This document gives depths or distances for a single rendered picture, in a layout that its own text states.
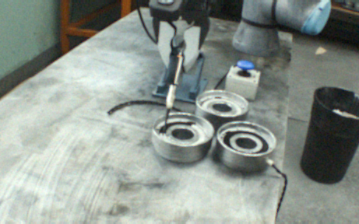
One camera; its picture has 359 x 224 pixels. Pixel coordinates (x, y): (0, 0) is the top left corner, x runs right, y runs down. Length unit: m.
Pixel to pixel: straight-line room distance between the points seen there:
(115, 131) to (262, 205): 0.30
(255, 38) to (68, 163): 0.70
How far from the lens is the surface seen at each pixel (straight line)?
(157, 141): 0.65
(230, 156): 0.64
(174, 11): 0.55
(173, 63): 0.66
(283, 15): 1.10
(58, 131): 0.74
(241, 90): 0.88
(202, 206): 0.58
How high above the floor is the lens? 1.20
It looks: 30 degrees down
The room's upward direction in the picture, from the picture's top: 6 degrees clockwise
